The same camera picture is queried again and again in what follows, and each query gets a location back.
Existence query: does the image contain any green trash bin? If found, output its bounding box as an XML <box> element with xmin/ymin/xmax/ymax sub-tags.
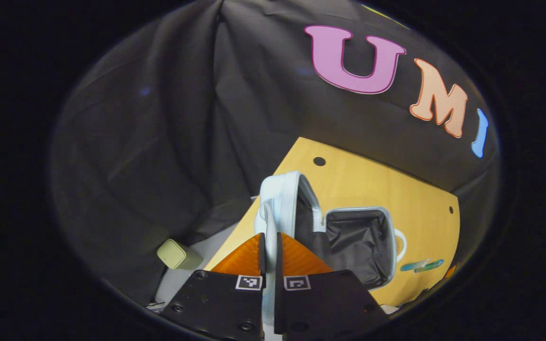
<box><xmin>157</xmin><ymin>239</ymin><xmax>203</xmax><ymax>270</ymax></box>

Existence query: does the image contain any black backdrop cloth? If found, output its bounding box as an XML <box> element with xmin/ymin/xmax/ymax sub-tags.
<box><xmin>48</xmin><ymin>0</ymin><xmax>501</xmax><ymax>308</ymax></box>

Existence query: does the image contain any white suitcase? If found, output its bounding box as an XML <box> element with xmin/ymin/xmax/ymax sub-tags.
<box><xmin>253</xmin><ymin>170</ymin><xmax>407</xmax><ymax>341</ymax></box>

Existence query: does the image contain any blue skin care tube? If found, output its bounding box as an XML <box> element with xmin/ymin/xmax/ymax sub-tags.
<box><xmin>414</xmin><ymin>259</ymin><xmax>445</xmax><ymax>274</ymax></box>

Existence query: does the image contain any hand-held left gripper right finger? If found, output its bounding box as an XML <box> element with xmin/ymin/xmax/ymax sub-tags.
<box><xmin>273</xmin><ymin>231</ymin><xmax>391</xmax><ymax>341</ymax></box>

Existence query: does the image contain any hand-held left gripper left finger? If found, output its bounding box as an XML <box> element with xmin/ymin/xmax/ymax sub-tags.
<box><xmin>159</xmin><ymin>232</ymin><xmax>267</xmax><ymax>341</ymax></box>

